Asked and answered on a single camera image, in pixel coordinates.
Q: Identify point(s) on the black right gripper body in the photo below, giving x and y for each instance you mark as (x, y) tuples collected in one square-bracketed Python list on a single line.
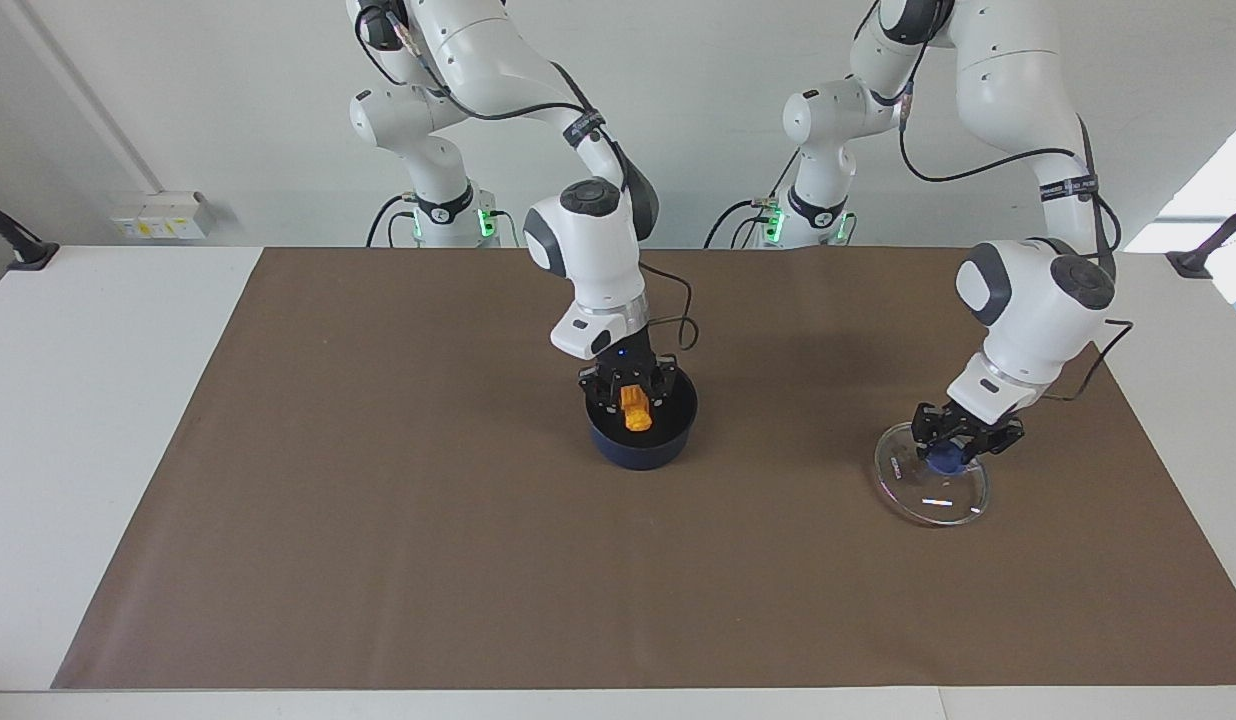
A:
[(628, 365)]

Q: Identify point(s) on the brown table mat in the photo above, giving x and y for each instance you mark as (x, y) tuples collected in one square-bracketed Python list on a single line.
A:
[(478, 560)]

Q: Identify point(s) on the yellow corn cob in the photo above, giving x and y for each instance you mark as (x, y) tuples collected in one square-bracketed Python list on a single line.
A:
[(637, 410)]

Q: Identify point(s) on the black clamp stand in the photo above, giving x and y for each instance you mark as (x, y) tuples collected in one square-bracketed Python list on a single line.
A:
[(23, 250), (1203, 255)]

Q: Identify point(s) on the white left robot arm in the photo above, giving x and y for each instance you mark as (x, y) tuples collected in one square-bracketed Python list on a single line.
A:
[(1028, 300)]

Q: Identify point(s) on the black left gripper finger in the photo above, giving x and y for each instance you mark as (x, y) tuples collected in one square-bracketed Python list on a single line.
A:
[(926, 440), (988, 447)]

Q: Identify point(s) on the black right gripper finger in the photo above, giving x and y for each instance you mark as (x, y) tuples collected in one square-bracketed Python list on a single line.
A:
[(665, 392), (603, 395)]

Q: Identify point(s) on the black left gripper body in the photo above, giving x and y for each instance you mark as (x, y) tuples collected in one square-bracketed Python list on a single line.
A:
[(963, 420)]

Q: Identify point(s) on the white wall socket box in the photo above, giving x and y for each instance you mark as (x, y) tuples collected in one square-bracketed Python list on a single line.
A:
[(163, 217)]

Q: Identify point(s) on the glass lid with blue knob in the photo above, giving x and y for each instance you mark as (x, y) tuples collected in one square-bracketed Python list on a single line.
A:
[(933, 495)]

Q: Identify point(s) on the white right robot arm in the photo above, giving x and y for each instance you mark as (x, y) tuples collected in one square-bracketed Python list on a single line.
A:
[(588, 260)]

